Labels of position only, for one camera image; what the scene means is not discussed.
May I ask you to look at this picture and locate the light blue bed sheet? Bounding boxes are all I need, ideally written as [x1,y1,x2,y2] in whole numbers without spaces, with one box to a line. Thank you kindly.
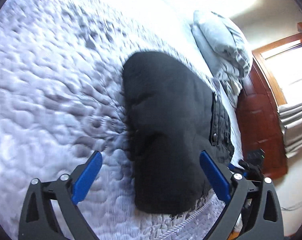
[77,0,243,166]

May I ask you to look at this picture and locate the grey quilted bed runner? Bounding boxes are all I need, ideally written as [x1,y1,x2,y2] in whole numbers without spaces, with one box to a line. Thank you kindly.
[0,0,223,239]

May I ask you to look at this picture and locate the small wooden frame window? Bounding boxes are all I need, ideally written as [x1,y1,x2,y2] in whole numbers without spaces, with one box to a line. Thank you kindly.
[253,22,302,106]

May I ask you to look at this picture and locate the dark wooden headboard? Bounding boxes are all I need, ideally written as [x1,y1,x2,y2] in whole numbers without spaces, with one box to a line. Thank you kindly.
[236,61,288,179]

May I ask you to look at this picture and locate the white pleated curtain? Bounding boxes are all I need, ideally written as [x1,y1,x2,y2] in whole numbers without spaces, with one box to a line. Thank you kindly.
[278,102,302,158]

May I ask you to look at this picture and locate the folded grey duvet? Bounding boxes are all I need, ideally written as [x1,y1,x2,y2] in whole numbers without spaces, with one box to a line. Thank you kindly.
[191,11,253,108]

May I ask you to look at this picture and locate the black pants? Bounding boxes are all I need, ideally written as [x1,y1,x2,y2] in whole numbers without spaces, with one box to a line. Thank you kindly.
[123,51,234,215]

